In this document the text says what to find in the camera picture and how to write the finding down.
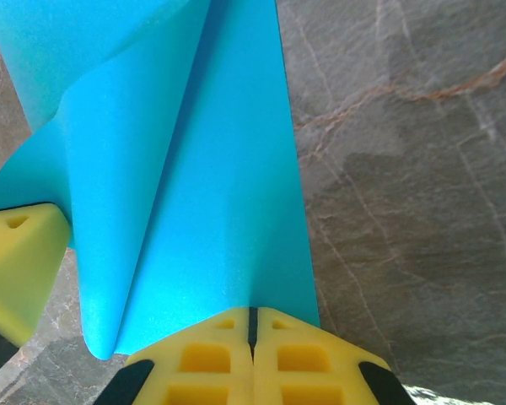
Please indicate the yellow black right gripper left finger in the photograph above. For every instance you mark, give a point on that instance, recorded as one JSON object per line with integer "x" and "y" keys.
{"x": 202, "y": 363}

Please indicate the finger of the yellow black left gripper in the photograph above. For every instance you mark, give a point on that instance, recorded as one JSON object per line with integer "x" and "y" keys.
{"x": 21, "y": 270}

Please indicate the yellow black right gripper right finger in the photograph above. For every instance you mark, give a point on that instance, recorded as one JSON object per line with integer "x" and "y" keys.
{"x": 303, "y": 363}

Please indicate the turquoise cloth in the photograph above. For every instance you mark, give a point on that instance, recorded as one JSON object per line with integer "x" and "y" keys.
{"x": 215, "y": 190}

